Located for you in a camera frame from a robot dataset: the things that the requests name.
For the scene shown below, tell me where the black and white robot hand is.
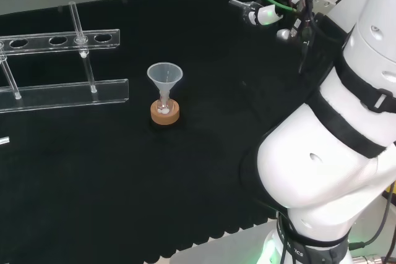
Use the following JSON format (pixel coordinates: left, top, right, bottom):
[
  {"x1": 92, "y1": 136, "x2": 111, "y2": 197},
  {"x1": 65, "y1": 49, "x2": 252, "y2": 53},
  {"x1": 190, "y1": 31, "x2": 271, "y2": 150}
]
[{"x1": 239, "y1": 0, "x2": 308, "y2": 43}]

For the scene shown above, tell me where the translucent plastic funnel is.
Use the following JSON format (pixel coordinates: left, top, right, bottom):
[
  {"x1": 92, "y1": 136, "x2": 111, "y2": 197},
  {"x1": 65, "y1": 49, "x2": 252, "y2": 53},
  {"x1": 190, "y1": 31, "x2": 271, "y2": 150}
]
[{"x1": 147, "y1": 62, "x2": 184, "y2": 104}]

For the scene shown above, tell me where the clear acrylic funnel stand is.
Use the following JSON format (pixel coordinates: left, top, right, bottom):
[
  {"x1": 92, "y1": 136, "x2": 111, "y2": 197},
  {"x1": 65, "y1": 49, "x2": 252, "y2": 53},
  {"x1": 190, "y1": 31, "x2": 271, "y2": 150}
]
[{"x1": 0, "y1": 1, "x2": 130, "y2": 113}]

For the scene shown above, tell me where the small round-bottom glass flask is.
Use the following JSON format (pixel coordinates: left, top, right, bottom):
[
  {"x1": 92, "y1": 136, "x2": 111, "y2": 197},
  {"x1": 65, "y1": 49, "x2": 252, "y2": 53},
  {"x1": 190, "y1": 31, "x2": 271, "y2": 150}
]
[{"x1": 155, "y1": 90, "x2": 172, "y2": 115}]

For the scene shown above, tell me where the yellow stop button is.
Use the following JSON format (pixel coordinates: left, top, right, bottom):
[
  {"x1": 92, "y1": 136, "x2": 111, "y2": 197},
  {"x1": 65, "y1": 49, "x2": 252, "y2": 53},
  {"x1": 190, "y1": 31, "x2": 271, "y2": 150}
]
[{"x1": 384, "y1": 185, "x2": 396, "y2": 207}]

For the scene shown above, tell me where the black table cloth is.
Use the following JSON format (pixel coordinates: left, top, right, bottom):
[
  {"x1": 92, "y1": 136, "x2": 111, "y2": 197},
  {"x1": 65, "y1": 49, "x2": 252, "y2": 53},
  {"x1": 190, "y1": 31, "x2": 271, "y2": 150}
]
[{"x1": 0, "y1": 0, "x2": 355, "y2": 264}]

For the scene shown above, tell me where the pale base board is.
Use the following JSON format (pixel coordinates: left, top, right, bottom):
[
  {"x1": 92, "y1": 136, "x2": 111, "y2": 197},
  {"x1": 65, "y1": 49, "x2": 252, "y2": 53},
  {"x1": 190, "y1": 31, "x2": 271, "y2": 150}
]
[{"x1": 168, "y1": 214, "x2": 281, "y2": 264}]

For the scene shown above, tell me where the brown cork ring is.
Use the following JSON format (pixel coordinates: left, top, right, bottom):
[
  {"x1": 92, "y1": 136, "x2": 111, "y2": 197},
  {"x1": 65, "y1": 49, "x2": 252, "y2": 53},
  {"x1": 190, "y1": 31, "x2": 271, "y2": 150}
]
[{"x1": 150, "y1": 99, "x2": 181, "y2": 126}]

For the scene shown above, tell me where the black cable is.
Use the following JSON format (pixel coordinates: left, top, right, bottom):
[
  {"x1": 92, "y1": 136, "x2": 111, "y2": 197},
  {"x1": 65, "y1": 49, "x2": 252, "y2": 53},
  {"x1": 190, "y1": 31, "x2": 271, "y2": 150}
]
[{"x1": 348, "y1": 182, "x2": 396, "y2": 251}]

